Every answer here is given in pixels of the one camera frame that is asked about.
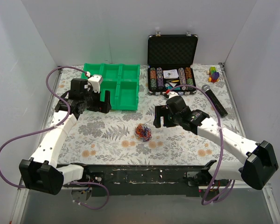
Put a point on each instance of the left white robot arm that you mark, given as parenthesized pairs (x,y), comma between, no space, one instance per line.
(40,171)

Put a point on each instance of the floral table mat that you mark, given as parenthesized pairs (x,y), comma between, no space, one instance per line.
(129,137)

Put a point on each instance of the green compartment tray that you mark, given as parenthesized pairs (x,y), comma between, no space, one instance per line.
(122,80)

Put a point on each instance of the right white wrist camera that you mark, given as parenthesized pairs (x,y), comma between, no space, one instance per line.
(170,94)

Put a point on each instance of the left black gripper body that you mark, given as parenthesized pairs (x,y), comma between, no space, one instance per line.
(101,105)

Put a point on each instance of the black handheld microphone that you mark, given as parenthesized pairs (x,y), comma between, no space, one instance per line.
(219,107)

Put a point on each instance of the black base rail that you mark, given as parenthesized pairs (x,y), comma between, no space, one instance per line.
(146,180)

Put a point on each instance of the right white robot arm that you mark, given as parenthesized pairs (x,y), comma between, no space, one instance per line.
(256,161)

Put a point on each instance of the black poker chip case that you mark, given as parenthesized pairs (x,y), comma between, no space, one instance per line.
(169,52)

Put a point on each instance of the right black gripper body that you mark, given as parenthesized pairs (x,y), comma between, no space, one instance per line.
(160,117)

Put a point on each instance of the colourful toy block train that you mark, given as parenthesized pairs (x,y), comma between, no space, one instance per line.
(213,75)

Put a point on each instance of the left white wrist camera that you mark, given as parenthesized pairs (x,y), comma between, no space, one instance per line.
(95,81)

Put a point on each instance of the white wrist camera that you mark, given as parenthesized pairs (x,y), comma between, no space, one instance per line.
(95,81)
(170,94)

